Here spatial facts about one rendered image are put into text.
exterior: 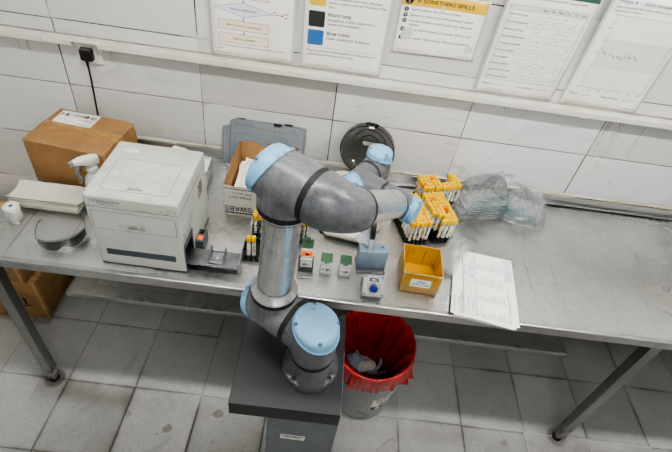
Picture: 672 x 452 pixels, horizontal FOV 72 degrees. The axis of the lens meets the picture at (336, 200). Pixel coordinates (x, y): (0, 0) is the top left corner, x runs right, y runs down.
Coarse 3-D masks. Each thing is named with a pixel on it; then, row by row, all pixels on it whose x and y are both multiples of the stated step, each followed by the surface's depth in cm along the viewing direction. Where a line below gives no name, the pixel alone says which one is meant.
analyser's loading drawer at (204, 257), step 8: (192, 248) 156; (192, 256) 153; (200, 256) 154; (208, 256) 150; (216, 256) 154; (224, 256) 153; (232, 256) 155; (240, 256) 153; (200, 264) 151; (208, 264) 151; (216, 264) 152; (224, 264) 152; (232, 264) 153; (240, 264) 153
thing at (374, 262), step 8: (360, 248) 157; (376, 248) 158; (384, 248) 158; (360, 256) 158; (368, 256) 158; (376, 256) 158; (384, 256) 158; (360, 264) 160; (368, 264) 161; (376, 264) 161; (384, 264) 161; (360, 272) 161; (368, 272) 161; (376, 272) 161; (384, 272) 162
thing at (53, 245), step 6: (36, 228) 156; (84, 228) 156; (78, 234) 154; (84, 234) 157; (42, 240) 150; (48, 240) 150; (54, 240) 150; (60, 240) 150; (66, 240) 152; (72, 240) 153; (78, 240) 155; (42, 246) 152; (48, 246) 151; (54, 246) 152; (60, 246) 152; (66, 246) 153; (72, 246) 155
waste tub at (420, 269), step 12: (408, 252) 163; (420, 252) 163; (432, 252) 162; (408, 264) 166; (420, 264) 167; (432, 264) 166; (408, 276) 153; (420, 276) 152; (432, 276) 151; (408, 288) 157; (420, 288) 156; (432, 288) 155
